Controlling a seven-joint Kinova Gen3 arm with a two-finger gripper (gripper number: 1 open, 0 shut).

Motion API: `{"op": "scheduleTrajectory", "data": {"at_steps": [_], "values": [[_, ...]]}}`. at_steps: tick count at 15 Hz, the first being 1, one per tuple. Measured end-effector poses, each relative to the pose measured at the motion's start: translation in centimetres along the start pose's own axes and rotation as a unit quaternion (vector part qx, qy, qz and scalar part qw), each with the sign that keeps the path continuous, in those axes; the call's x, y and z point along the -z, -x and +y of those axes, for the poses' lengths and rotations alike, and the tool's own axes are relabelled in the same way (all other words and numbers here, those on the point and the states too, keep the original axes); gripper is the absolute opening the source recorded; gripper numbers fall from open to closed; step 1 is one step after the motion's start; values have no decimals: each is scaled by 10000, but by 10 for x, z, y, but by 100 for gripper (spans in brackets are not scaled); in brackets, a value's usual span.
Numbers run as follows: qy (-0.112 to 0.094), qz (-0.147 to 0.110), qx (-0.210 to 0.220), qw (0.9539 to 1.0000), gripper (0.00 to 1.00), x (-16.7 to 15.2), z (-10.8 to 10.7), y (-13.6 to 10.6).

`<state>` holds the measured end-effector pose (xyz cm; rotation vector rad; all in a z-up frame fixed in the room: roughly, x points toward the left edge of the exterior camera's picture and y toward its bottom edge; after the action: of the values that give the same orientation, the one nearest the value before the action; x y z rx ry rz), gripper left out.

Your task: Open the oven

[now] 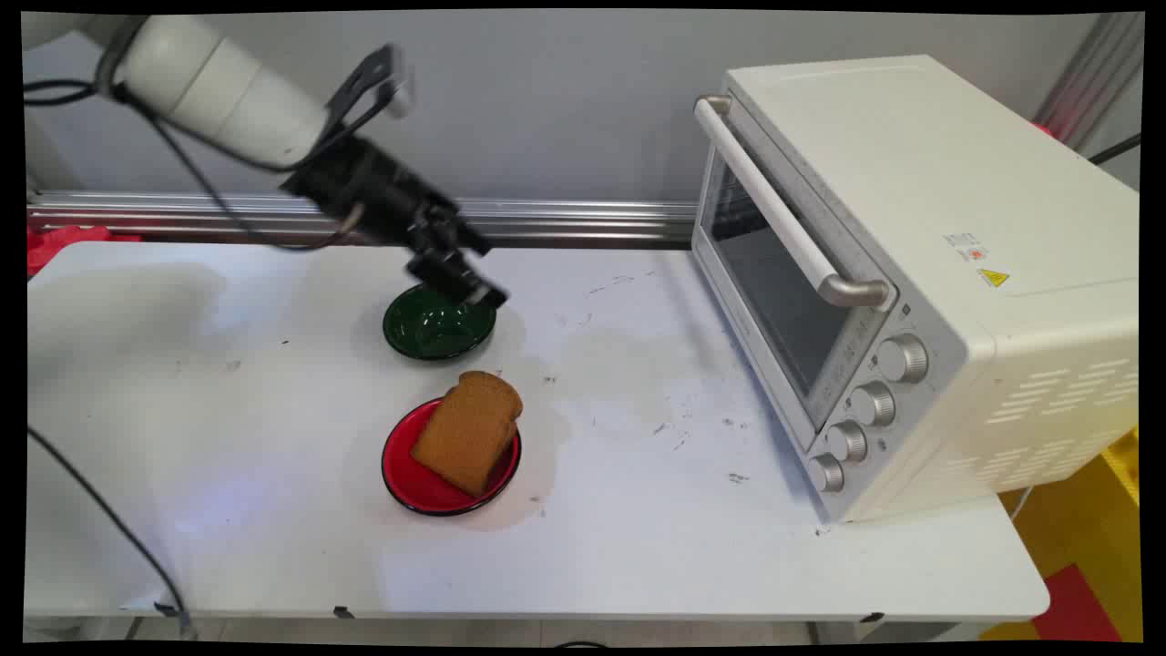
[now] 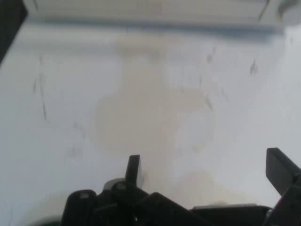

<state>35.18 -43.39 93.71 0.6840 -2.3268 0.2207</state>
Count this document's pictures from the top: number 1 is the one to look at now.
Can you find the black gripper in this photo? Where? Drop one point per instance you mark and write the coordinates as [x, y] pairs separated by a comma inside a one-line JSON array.
[[373, 191]]

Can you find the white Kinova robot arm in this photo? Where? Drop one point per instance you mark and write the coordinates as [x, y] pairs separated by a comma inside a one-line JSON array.
[[219, 91]]

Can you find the green bowl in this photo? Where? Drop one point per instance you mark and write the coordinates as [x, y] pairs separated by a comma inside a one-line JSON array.
[[433, 333]]

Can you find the brown bread slice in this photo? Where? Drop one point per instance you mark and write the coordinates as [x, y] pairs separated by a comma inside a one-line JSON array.
[[469, 433]]

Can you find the red plate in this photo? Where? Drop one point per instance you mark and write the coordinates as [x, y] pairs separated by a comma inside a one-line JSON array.
[[410, 474]]

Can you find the red cloth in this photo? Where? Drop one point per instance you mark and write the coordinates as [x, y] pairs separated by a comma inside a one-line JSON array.
[[59, 244]]

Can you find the large silver oven knob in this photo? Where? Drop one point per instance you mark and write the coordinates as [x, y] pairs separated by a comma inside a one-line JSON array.
[[904, 358]]

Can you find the white toaster oven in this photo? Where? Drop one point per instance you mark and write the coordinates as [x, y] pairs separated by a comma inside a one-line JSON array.
[[956, 273]]

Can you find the white label sticker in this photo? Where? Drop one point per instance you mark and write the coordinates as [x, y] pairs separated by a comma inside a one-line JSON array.
[[967, 246]]

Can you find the yellow warning sticker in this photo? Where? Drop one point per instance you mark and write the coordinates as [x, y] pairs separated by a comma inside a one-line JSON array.
[[993, 278]]

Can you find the aluminium rail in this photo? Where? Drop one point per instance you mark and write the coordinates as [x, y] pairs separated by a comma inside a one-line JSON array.
[[565, 219]]

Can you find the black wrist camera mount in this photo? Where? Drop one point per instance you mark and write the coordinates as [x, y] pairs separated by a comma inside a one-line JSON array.
[[378, 82]]

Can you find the aluminium frame post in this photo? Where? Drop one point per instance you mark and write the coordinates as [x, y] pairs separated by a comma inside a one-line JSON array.
[[1093, 73]]

